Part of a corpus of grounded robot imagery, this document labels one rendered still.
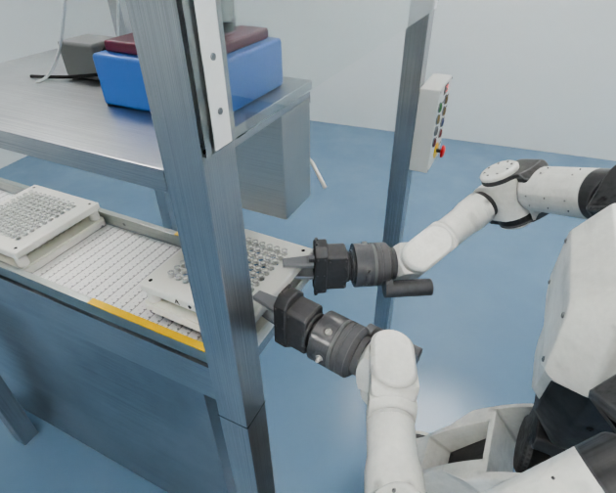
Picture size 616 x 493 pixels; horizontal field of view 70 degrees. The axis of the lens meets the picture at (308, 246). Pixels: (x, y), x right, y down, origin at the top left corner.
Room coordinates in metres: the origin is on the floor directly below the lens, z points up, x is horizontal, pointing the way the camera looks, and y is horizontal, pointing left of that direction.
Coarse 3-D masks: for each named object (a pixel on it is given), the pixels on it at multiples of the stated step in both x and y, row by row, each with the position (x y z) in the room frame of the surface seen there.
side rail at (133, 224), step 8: (0, 184) 1.21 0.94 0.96; (8, 184) 1.19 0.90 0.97; (16, 184) 1.18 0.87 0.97; (16, 192) 1.18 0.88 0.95; (104, 216) 1.02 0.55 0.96; (112, 216) 1.00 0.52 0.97; (120, 216) 1.00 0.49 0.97; (128, 216) 0.99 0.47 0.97; (112, 224) 1.01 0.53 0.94; (120, 224) 0.99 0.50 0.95; (128, 224) 0.98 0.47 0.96; (136, 224) 0.96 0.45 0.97; (144, 224) 0.96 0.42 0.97; (152, 224) 0.96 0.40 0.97; (144, 232) 0.95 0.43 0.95; (152, 232) 0.94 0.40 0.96; (160, 232) 0.93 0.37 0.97; (168, 232) 0.92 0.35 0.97; (168, 240) 0.92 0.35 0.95; (176, 240) 0.91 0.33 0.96
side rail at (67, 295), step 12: (0, 264) 0.80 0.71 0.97; (12, 276) 0.78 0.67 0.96; (24, 276) 0.75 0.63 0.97; (36, 276) 0.75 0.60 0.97; (36, 288) 0.74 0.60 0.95; (48, 288) 0.72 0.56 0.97; (60, 288) 0.71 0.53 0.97; (72, 300) 0.69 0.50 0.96; (84, 300) 0.67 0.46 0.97; (96, 312) 0.66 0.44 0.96; (108, 312) 0.64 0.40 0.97; (120, 324) 0.63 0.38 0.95; (132, 324) 0.61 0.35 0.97; (156, 336) 0.58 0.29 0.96; (180, 348) 0.56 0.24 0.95; (192, 348) 0.55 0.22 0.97; (204, 360) 0.53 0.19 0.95
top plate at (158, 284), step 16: (272, 240) 0.76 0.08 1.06; (176, 256) 0.71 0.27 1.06; (256, 256) 0.71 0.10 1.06; (288, 256) 0.70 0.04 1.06; (160, 272) 0.66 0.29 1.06; (272, 272) 0.66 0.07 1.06; (288, 272) 0.65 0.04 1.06; (144, 288) 0.63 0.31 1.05; (160, 288) 0.62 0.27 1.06; (176, 288) 0.62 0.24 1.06; (256, 288) 0.61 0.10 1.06; (272, 288) 0.61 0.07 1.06; (192, 304) 0.57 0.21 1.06; (256, 304) 0.57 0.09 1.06; (256, 320) 0.54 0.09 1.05
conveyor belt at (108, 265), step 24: (0, 192) 1.20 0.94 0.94; (96, 240) 0.94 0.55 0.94; (120, 240) 0.94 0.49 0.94; (144, 240) 0.94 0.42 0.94; (48, 264) 0.84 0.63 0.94; (72, 264) 0.84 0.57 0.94; (96, 264) 0.84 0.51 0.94; (120, 264) 0.84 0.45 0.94; (144, 264) 0.84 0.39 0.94; (72, 288) 0.75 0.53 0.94; (96, 288) 0.75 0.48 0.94; (120, 288) 0.75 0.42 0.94; (144, 312) 0.67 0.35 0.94; (192, 336) 0.60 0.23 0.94; (264, 336) 0.62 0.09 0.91
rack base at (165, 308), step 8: (296, 280) 0.68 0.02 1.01; (304, 280) 0.69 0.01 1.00; (296, 288) 0.67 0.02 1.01; (152, 304) 0.62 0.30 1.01; (160, 304) 0.62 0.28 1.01; (168, 304) 0.62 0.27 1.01; (176, 304) 0.62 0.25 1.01; (160, 312) 0.61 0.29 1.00; (168, 312) 0.60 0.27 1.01; (176, 312) 0.60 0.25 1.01; (184, 312) 0.60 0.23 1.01; (192, 312) 0.60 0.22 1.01; (176, 320) 0.59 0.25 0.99; (184, 320) 0.58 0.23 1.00; (192, 320) 0.58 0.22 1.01; (264, 320) 0.57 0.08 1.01; (192, 328) 0.58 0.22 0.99; (256, 328) 0.55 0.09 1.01; (264, 328) 0.56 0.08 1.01
